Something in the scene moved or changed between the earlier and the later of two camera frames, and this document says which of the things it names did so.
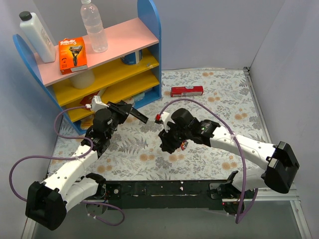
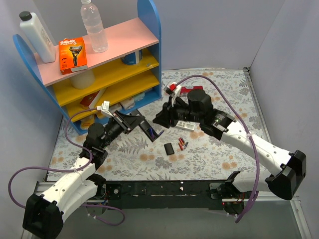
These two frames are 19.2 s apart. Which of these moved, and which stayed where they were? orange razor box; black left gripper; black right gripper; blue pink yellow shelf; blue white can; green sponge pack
Moved: black left gripper; black right gripper
Stayed: blue white can; blue pink yellow shelf; green sponge pack; orange razor box
